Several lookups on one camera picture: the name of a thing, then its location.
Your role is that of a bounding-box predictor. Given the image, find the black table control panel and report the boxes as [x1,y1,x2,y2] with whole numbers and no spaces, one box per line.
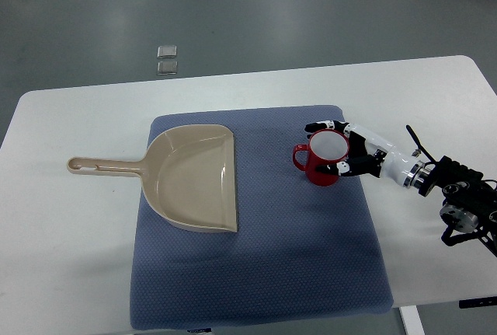
[458,296,497,309]

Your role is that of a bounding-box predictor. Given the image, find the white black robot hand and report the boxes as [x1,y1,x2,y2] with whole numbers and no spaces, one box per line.
[304,120,421,188]

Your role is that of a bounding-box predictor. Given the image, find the white table leg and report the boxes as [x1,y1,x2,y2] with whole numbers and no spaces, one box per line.
[399,305,426,335]

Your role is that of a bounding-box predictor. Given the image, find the upper metal floor plate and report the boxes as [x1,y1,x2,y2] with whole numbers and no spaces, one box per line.
[157,45,177,59]

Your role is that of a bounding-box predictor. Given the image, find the small label tag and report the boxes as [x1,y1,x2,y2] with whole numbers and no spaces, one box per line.
[187,328,213,335]

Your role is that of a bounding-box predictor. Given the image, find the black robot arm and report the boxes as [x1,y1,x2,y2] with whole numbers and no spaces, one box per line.
[405,126,496,254]

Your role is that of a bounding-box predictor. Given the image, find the beige plastic dustpan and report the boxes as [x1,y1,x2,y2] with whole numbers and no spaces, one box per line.
[67,124,238,232]

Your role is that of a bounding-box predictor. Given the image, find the red mug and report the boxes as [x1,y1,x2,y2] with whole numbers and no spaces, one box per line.
[292,129,349,187]

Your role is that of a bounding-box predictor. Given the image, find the blue textured cushion mat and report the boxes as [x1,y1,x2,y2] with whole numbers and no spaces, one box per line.
[130,105,393,330]

